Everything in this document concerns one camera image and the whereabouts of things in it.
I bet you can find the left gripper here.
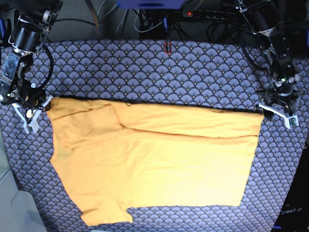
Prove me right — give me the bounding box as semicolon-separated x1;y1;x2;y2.
257;78;302;129

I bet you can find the white cable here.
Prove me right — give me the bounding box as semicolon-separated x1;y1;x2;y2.
134;9;165;33

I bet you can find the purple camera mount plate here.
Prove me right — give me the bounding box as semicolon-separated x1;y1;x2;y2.
116;0;184;10

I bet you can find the blue clamp handle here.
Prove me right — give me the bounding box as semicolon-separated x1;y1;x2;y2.
162;17;169;39

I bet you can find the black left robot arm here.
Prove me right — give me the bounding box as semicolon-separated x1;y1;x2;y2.
235;0;301;129

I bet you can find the red and black clamp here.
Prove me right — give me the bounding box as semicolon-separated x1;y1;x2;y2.
164;41;172;54

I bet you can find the blue fan-patterned tablecloth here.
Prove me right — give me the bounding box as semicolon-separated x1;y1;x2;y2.
0;40;309;232

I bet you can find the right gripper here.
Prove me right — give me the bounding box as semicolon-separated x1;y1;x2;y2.
0;79;54;134

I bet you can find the black power strip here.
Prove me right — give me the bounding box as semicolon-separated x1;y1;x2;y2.
182;9;237;21

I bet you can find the white plastic bin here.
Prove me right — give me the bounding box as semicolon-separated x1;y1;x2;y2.
0;137;46;232

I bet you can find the yellow T-shirt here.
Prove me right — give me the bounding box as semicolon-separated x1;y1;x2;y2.
47;98;264;226

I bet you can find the black OpenArm box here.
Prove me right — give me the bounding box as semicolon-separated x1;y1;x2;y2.
272;146;309;232

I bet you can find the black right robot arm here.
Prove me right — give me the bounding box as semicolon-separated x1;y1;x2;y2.
0;0;63;133

